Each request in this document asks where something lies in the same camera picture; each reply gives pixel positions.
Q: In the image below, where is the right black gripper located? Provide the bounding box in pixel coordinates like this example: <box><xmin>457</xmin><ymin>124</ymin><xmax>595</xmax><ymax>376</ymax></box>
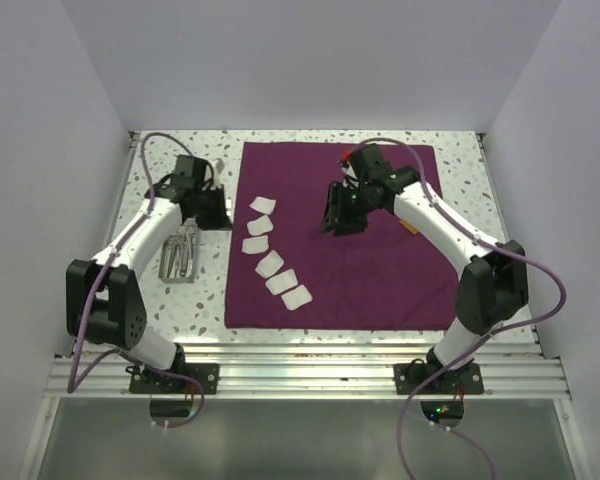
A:
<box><xmin>319</xmin><ymin>181</ymin><xmax>378</xmax><ymax>238</ymax></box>

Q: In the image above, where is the steel hemostat clamp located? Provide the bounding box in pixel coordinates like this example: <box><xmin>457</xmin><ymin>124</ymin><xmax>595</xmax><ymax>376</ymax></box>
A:
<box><xmin>162</xmin><ymin>238</ymin><xmax>177</xmax><ymax>277</ymax></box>

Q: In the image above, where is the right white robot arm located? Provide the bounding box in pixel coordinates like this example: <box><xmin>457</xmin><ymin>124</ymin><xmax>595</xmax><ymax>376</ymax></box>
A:
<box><xmin>320</xmin><ymin>143</ymin><xmax>529</xmax><ymax>393</ymax></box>

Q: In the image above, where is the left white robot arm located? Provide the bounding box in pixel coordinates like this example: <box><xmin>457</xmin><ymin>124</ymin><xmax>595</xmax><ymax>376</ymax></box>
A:
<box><xmin>66</xmin><ymin>155</ymin><xmax>231</xmax><ymax>393</ymax></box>

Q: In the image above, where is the white gauze pad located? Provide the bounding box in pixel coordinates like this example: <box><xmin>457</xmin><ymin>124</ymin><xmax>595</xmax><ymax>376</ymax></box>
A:
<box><xmin>265</xmin><ymin>269</ymin><xmax>298</xmax><ymax>296</ymax></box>
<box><xmin>250</xmin><ymin>196</ymin><xmax>276</xmax><ymax>215</ymax></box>
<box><xmin>247</xmin><ymin>215</ymin><xmax>274</xmax><ymax>236</ymax></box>
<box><xmin>242</xmin><ymin>235</ymin><xmax>269</xmax><ymax>255</ymax></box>
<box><xmin>281</xmin><ymin>285</ymin><xmax>313</xmax><ymax>311</ymax></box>
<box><xmin>255</xmin><ymin>250</ymin><xmax>284</xmax><ymax>279</ymax></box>

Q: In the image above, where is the stainless steel instrument tray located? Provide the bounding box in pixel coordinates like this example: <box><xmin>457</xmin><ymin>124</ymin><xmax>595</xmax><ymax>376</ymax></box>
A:
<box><xmin>158</xmin><ymin>219</ymin><xmax>199</xmax><ymax>283</ymax></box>

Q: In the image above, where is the purple cloth mat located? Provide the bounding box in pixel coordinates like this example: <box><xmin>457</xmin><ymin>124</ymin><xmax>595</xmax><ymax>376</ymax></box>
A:
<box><xmin>225</xmin><ymin>142</ymin><xmax>458</xmax><ymax>331</ymax></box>

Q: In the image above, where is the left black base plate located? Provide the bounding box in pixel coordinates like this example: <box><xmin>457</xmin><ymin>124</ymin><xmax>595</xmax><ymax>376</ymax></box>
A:
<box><xmin>125</xmin><ymin>363</ymin><xmax>220</xmax><ymax>395</ymax></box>

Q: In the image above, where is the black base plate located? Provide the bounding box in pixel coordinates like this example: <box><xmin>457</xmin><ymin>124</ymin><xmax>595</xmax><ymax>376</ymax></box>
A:
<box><xmin>393</xmin><ymin>359</ymin><xmax>485</xmax><ymax>395</ymax></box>
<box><xmin>125</xmin><ymin>363</ymin><xmax>220</xmax><ymax>395</ymax></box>

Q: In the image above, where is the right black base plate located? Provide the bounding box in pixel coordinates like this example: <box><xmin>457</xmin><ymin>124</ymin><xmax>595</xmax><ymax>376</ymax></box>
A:
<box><xmin>393</xmin><ymin>359</ymin><xmax>485</xmax><ymax>395</ymax></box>

